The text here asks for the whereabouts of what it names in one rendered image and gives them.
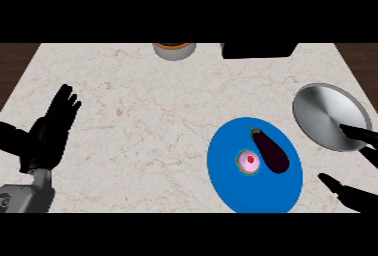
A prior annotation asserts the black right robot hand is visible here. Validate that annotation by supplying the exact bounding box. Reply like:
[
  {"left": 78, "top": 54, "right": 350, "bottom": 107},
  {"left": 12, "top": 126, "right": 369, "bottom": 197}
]
[{"left": 316, "top": 123, "right": 378, "bottom": 214}]

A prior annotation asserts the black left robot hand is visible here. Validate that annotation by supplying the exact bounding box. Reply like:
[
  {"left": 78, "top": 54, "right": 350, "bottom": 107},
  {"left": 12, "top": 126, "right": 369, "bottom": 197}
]
[{"left": 0, "top": 83, "right": 84, "bottom": 174}]

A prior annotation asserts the pink frosted cupcake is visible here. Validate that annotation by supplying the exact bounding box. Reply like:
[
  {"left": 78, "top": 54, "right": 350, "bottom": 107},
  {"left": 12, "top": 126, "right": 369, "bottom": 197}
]
[{"left": 236, "top": 149, "right": 262, "bottom": 176}]

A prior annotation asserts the silver round pan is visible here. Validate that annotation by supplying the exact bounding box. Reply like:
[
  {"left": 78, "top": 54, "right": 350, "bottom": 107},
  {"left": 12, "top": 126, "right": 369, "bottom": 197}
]
[{"left": 293, "top": 82, "right": 374, "bottom": 153}]

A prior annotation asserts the blue round plate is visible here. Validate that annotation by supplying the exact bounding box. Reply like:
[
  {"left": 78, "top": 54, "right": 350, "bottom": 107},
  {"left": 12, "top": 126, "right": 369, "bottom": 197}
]
[{"left": 205, "top": 116, "right": 304, "bottom": 214}]

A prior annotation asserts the dark purple eggplant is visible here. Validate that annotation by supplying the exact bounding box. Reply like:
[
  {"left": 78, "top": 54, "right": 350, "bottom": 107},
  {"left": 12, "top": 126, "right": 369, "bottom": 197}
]
[{"left": 247, "top": 126, "right": 291, "bottom": 175}]

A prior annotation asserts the grey pot with orange rim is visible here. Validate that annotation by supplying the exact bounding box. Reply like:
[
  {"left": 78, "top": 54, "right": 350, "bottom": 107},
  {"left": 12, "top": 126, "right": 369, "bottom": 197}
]
[{"left": 152, "top": 42, "right": 198, "bottom": 62}]

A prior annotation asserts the black appliance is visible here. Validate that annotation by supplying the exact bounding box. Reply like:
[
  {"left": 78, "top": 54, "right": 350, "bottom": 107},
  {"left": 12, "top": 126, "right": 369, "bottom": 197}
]
[{"left": 219, "top": 42, "right": 300, "bottom": 60}]

